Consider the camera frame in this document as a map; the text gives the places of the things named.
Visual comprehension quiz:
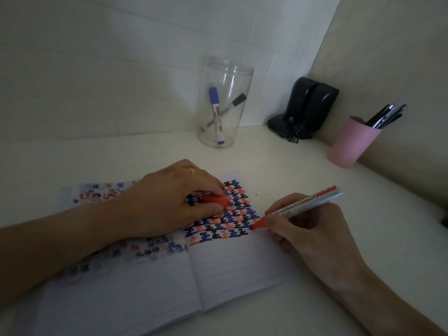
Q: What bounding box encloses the black desktop speaker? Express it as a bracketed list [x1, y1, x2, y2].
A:
[304, 83, 340, 140]
[286, 77, 320, 130]

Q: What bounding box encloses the black cable bundle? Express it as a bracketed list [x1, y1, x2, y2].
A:
[268, 114, 302, 144]

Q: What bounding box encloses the person's left hand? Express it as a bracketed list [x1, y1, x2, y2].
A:
[117, 159, 232, 241]

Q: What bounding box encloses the red whiteboard marker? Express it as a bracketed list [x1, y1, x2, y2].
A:
[249, 185, 344, 231]

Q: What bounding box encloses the person's right forearm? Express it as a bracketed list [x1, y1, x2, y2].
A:
[324, 262, 448, 336]

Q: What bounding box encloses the red marker cap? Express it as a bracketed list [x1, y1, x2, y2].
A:
[201, 195, 232, 209]

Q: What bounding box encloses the black whiteboard marker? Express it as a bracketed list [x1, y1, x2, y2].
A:
[200, 93, 247, 132]

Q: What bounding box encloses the bunch of dark pens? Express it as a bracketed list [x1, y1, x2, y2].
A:
[364, 103, 408, 130]

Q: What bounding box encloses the clear plastic jar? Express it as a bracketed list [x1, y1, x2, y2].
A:
[197, 56, 255, 149]

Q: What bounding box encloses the blue whiteboard marker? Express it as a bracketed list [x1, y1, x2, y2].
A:
[208, 87, 227, 145]

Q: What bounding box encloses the person's left forearm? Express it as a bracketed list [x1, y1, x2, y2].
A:
[0, 202, 127, 306]

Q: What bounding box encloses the person's right hand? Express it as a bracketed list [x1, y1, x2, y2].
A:
[264, 192, 369, 289]

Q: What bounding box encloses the pink cup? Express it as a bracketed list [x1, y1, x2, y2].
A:
[326, 115, 382, 169]

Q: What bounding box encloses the lined notebook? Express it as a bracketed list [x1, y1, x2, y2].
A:
[31, 171, 299, 336]

